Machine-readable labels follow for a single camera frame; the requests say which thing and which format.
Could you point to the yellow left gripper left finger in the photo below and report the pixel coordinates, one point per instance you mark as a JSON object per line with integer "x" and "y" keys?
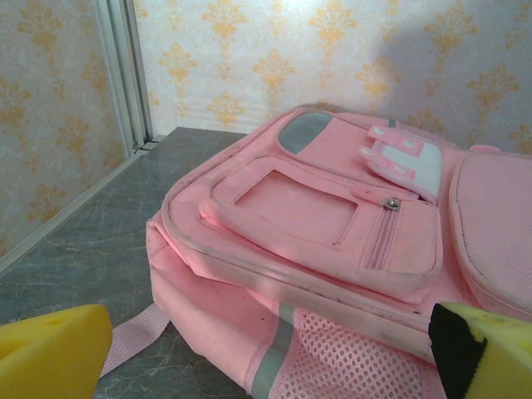
{"x": 50, "y": 353}

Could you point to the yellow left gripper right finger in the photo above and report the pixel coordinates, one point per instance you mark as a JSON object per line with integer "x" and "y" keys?
{"x": 498, "y": 357}

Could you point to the pink student backpack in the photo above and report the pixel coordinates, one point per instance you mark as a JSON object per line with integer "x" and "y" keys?
{"x": 332, "y": 232}

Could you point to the aluminium table edge rail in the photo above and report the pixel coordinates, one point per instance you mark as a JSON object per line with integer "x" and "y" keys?
{"x": 62, "y": 214}

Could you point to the aluminium frame corner post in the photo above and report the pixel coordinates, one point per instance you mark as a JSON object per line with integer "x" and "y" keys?
{"x": 124, "y": 62}

